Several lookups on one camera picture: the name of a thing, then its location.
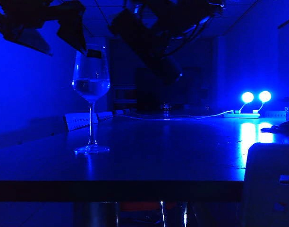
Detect black gripper cable bundle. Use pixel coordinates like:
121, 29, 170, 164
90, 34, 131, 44
168, 16, 213, 56

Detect clear stemmed wine glass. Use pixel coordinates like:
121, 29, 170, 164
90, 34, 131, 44
72, 44, 111, 154

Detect chrome table leg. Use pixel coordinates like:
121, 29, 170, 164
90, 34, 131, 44
159, 201, 167, 227
182, 202, 189, 227

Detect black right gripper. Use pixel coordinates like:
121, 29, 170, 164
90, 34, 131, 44
124, 0, 225, 36

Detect wide dark table column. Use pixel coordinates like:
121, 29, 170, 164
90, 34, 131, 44
73, 202, 119, 227

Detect dark low cabinet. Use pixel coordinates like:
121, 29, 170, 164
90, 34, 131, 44
113, 88, 137, 111

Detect white perforated chair back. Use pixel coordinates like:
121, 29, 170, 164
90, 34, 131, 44
64, 113, 99, 132
262, 110, 286, 118
96, 111, 114, 122

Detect dark wall rail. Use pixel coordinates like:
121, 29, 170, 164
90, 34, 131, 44
277, 17, 289, 30

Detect black thermos cup with lid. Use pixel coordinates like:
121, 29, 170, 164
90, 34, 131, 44
108, 8, 184, 86

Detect white power strip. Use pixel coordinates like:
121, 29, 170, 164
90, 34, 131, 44
223, 113, 261, 119

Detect round glowing usb lamp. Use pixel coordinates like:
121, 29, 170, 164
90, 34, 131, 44
238, 92, 255, 114
252, 91, 272, 114

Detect dark flat screen monitor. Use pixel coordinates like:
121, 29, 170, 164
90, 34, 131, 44
135, 67, 202, 112

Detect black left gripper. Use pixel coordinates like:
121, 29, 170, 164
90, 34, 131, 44
0, 0, 86, 57

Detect dark crumpled cloth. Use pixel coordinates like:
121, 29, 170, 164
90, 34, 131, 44
260, 120, 289, 135

